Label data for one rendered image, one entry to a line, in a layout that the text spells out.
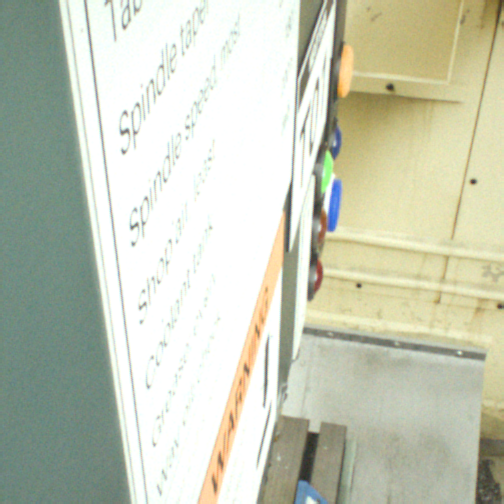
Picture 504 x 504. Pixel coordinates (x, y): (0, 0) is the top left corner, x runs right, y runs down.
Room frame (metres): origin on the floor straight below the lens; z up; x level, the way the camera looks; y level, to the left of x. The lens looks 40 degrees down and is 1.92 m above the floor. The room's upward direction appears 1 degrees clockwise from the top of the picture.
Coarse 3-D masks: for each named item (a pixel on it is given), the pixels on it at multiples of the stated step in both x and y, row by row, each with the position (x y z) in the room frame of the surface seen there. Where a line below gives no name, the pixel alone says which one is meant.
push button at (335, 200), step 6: (336, 180) 0.37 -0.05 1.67; (336, 186) 0.37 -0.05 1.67; (342, 186) 0.37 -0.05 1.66; (330, 192) 0.36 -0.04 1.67; (336, 192) 0.36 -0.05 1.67; (342, 192) 0.38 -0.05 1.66; (330, 198) 0.36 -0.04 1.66; (336, 198) 0.36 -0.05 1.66; (330, 204) 0.36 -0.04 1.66; (336, 204) 0.36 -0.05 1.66; (330, 210) 0.36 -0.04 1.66; (336, 210) 0.36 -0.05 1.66; (330, 216) 0.36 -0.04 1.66; (336, 216) 0.36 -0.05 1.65; (330, 222) 0.36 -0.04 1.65; (336, 222) 0.36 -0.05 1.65; (330, 228) 0.36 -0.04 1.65
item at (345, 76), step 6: (348, 48) 0.37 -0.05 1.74; (348, 54) 0.37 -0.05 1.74; (342, 60) 0.36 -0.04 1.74; (348, 60) 0.36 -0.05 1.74; (342, 66) 0.36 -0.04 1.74; (348, 66) 0.36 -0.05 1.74; (342, 72) 0.36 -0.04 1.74; (348, 72) 0.36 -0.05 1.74; (342, 78) 0.36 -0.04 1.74; (348, 78) 0.36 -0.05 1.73; (342, 84) 0.36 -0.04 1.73; (348, 84) 0.36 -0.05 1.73; (342, 90) 0.36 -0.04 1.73; (348, 90) 0.36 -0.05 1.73; (342, 96) 0.36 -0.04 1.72
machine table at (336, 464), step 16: (288, 416) 0.84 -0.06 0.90; (288, 432) 0.81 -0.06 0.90; (304, 432) 0.81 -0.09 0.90; (320, 432) 0.81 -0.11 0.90; (336, 432) 0.81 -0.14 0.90; (272, 448) 0.78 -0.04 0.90; (288, 448) 0.78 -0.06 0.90; (304, 448) 0.79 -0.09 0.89; (320, 448) 0.78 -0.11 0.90; (336, 448) 0.78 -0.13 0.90; (352, 448) 0.81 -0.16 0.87; (272, 464) 0.75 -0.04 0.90; (288, 464) 0.75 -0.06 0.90; (304, 464) 0.78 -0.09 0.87; (320, 464) 0.75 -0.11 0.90; (336, 464) 0.75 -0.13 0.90; (352, 464) 0.78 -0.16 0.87; (272, 480) 0.72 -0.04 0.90; (288, 480) 0.73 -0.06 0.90; (304, 480) 0.75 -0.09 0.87; (320, 480) 0.73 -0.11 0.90; (336, 480) 0.73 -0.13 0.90; (352, 480) 0.75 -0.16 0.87; (272, 496) 0.70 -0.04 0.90; (288, 496) 0.70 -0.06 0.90; (336, 496) 0.70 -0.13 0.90
